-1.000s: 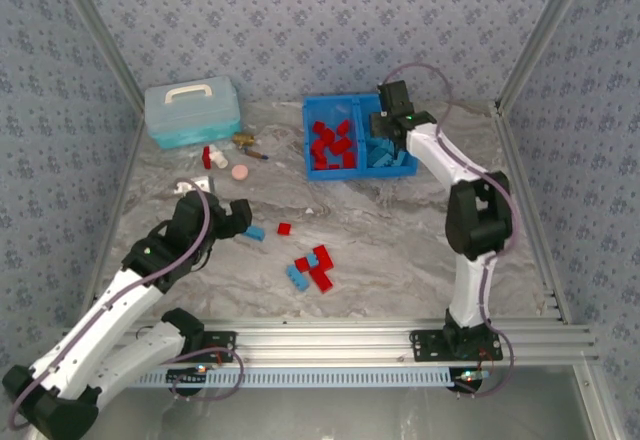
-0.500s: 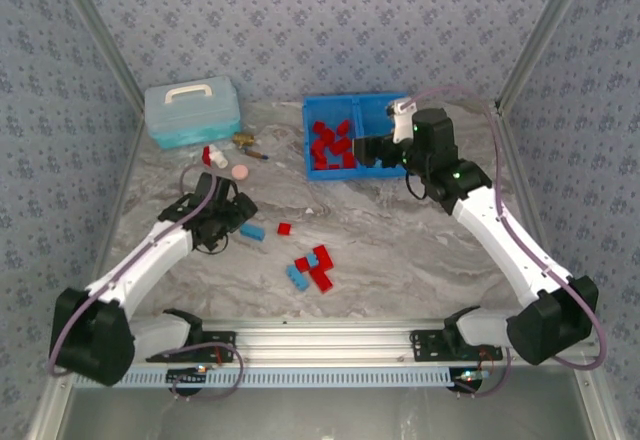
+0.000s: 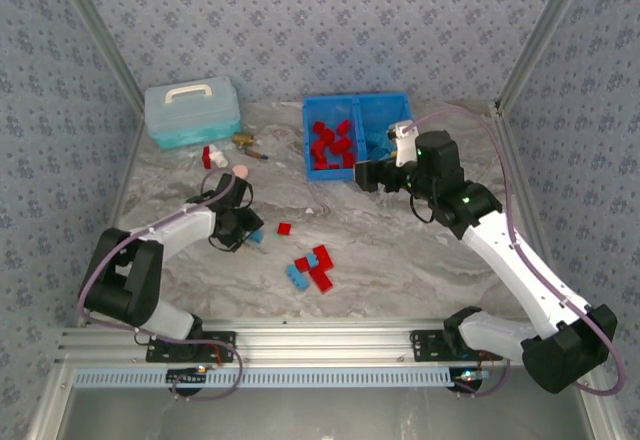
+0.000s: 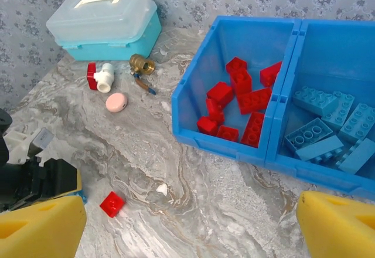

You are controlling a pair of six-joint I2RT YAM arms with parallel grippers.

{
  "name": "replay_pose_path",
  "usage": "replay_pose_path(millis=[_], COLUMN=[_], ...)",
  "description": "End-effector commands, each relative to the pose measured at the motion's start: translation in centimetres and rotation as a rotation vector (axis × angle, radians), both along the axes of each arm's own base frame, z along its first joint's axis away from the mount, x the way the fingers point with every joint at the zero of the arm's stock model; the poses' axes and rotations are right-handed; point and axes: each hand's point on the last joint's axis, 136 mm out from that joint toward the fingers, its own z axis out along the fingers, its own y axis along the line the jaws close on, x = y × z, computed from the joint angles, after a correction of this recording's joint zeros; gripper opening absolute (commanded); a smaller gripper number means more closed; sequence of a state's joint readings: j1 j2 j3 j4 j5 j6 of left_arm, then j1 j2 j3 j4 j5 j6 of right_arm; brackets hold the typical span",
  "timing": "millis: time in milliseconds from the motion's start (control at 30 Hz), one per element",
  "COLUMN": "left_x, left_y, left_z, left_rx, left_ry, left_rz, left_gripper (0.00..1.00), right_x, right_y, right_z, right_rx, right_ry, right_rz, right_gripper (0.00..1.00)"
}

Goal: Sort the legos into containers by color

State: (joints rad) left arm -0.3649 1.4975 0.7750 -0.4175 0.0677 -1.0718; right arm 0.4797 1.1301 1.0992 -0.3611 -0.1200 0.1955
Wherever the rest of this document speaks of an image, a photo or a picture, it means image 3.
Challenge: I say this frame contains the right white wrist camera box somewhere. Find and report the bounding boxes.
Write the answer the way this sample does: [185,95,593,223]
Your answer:
[391,120,418,167]

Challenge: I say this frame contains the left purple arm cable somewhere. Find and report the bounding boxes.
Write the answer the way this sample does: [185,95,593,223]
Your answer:
[77,172,245,402]

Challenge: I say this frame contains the light blue box, white handle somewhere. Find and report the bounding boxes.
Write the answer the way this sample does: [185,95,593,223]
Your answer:
[143,75,242,150]

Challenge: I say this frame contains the brass valve, blue handle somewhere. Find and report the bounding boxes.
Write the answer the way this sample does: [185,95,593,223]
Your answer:
[232,132,271,163]

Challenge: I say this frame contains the small black circuit board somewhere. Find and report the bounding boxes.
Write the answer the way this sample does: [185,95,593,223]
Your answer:
[166,366,209,392]
[451,367,494,395]

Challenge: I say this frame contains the white PVC valve, red handle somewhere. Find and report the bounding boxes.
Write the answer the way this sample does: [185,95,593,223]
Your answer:
[201,143,229,170]

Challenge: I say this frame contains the aluminium frame post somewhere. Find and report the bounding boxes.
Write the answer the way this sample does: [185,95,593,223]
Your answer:
[492,0,599,116]

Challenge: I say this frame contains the wide aluminium frame rail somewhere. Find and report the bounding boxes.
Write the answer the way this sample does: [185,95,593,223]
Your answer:
[54,320,600,369]

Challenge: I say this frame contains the aluminium table edge rail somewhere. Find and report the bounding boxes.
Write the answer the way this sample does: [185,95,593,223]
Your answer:
[492,102,596,324]
[74,109,149,329]

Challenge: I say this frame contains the light blue slotted cable duct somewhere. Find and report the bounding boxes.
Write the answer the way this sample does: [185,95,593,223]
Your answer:
[73,368,457,389]

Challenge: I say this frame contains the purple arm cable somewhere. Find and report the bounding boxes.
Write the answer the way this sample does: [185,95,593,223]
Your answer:
[407,106,625,400]
[77,172,245,402]

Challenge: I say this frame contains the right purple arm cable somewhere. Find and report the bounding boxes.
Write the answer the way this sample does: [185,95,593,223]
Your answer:
[407,106,625,400]

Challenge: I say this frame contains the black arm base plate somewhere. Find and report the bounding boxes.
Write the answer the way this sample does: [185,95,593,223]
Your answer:
[409,328,504,364]
[144,330,237,364]

